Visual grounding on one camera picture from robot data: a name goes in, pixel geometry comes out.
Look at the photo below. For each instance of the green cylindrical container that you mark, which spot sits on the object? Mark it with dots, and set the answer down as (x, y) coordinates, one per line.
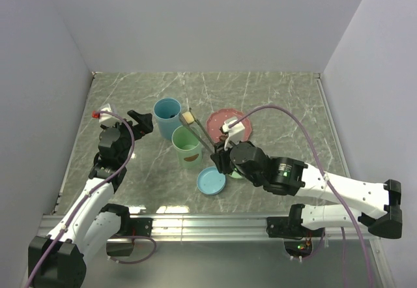
(188, 148)

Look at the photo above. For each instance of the blue cylindrical container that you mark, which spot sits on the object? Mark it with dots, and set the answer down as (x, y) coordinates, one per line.
(162, 111)

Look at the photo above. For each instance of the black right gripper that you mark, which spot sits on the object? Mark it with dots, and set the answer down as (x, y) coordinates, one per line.
(220, 158)

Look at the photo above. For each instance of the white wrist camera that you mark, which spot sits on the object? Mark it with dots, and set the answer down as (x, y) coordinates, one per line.
(106, 110)
(233, 132)

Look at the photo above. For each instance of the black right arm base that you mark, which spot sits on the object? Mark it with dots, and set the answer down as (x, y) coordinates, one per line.
(298, 242)

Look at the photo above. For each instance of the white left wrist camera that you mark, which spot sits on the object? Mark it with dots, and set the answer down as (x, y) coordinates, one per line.
(106, 110)

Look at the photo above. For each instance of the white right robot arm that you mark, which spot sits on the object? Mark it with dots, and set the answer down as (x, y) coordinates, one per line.
(352, 203)

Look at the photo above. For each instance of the blue round lid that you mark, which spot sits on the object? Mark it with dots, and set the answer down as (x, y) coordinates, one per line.
(210, 181)

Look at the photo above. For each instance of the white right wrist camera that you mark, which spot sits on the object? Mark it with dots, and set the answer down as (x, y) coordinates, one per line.
(233, 132)

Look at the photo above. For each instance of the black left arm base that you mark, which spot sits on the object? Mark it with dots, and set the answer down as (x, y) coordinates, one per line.
(131, 228)

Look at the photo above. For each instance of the green round lid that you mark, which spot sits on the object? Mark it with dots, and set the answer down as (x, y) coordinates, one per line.
(235, 175)

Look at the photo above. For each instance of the yellow topped sushi piece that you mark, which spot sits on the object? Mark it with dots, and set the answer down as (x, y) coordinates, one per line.
(187, 117)

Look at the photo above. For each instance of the pink dotted plate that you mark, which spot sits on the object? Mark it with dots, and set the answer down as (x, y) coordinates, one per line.
(217, 119)

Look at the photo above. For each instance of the metal serving tongs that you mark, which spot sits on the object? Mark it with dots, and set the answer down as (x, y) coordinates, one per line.
(199, 132)

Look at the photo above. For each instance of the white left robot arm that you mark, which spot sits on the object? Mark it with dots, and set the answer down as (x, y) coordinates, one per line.
(60, 258)

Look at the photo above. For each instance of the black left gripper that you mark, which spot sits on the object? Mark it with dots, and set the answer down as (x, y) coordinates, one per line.
(144, 121)

